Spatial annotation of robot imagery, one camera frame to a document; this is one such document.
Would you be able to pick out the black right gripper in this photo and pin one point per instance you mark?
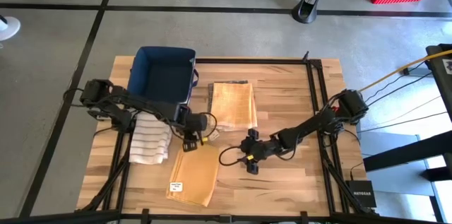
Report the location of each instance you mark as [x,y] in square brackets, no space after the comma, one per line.
[263,148]

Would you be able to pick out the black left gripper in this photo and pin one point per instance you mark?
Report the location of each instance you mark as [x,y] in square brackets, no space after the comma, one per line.
[192,123]

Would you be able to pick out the yellow waffle towel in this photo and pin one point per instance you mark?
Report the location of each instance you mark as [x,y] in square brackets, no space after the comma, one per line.
[234,105]
[194,174]

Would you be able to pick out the white pink-striped towel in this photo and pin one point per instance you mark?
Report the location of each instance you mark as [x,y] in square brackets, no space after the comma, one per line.
[150,142]

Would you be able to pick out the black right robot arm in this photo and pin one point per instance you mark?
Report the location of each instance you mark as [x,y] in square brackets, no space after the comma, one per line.
[318,121]

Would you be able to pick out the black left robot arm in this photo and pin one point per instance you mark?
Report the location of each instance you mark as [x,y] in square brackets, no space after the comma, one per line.
[127,105]

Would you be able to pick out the navy fabric basket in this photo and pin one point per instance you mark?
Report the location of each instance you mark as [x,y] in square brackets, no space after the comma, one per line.
[162,75]

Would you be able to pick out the grey power adapter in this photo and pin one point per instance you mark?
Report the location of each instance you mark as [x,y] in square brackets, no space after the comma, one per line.
[418,72]

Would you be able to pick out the black desk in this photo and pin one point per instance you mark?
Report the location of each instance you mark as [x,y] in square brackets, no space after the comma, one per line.
[443,86]

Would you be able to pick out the white round-based stand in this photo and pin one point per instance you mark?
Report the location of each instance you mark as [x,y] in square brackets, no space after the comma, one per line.
[8,28]

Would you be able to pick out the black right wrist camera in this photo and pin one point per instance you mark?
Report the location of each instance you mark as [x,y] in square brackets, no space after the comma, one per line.
[253,133]

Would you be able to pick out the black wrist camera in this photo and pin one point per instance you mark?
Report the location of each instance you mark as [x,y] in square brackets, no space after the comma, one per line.
[253,133]
[183,114]

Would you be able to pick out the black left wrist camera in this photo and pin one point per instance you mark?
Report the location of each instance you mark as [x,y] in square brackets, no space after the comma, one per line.
[183,114]

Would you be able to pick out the small black camera box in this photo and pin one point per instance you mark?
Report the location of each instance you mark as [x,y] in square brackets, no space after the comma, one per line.
[225,218]

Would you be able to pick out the black aluminium table frame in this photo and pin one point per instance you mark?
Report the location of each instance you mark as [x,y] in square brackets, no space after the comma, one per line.
[300,61]

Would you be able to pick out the black Netgear switch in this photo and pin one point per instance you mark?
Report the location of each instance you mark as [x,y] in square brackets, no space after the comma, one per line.
[360,194]

